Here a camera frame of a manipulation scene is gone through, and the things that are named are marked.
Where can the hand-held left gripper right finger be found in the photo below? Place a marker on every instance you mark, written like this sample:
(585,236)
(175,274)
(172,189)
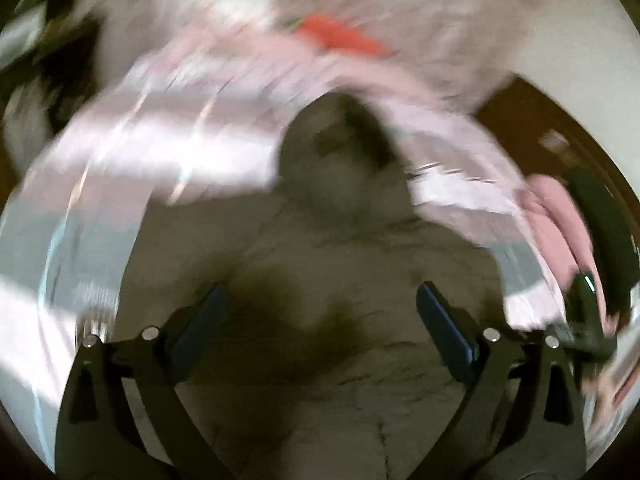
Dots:
(445,332)

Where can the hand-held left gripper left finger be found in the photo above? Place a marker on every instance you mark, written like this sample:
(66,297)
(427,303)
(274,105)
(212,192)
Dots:
(200,322)

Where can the red object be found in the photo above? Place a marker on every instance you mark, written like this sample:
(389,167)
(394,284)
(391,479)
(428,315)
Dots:
(340,37)

